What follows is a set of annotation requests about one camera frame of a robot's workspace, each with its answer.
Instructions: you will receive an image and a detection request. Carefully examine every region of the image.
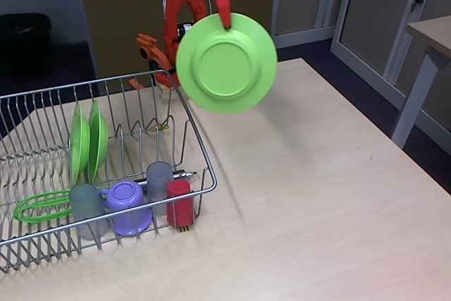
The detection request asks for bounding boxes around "green plastic plate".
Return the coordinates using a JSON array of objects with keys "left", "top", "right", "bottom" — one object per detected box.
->
[
  {"left": 69, "top": 102, "right": 92, "bottom": 186},
  {"left": 87, "top": 100, "right": 109, "bottom": 182},
  {"left": 175, "top": 12, "right": 278, "bottom": 115}
]

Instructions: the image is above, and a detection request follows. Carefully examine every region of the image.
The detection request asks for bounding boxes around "green whisk with metal handle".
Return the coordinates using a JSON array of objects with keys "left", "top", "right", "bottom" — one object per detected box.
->
[{"left": 13, "top": 170, "right": 198, "bottom": 224}]

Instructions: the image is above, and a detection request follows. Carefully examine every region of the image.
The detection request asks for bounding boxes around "grey translucent plastic cup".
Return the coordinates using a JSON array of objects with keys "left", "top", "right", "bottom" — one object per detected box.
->
[
  {"left": 145, "top": 161, "right": 175, "bottom": 216},
  {"left": 69, "top": 183, "right": 109, "bottom": 240}
]

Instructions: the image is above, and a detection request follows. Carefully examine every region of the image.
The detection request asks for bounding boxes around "red plastic cup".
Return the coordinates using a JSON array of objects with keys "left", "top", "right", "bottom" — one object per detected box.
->
[{"left": 166, "top": 179, "right": 195, "bottom": 228}]

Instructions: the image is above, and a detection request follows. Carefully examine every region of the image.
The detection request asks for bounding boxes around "purple plastic mug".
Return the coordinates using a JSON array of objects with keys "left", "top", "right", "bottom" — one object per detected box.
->
[{"left": 97, "top": 180, "right": 153, "bottom": 237}]

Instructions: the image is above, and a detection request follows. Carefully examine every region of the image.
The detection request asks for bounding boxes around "orange table clamp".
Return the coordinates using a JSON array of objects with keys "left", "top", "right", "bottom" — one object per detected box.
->
[{"left": 128, "top": 32, "right": 177, "bottom": 90}]

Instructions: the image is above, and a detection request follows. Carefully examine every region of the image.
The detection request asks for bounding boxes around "wooden base block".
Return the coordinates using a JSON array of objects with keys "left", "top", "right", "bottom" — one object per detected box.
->
[{"left": 157, "top": 82, "right": 186, "bottom": 104}]

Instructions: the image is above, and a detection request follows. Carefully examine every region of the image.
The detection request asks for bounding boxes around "grey framed sliding cabinet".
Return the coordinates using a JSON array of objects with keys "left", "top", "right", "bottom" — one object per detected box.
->
[{"left": 330, "top": 0, "right": 451, "bottom": 131}]

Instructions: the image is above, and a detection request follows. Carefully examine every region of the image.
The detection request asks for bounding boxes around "black trash bin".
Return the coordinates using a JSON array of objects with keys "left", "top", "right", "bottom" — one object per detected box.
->
[{"left": 0, "top": 13, "right": 53, "bottom": 80}]

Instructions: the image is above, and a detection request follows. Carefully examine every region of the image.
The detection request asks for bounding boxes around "beige side table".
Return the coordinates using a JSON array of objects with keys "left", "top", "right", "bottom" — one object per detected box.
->
[{"left": 390, "top": 15, "right": 451, "bottom": 149}]

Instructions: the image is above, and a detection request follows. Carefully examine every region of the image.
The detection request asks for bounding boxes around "metal wire dish rack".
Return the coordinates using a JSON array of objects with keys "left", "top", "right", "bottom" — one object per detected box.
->
[{"left": 0, "top": 69, "right": 218, "bottom": 274}]

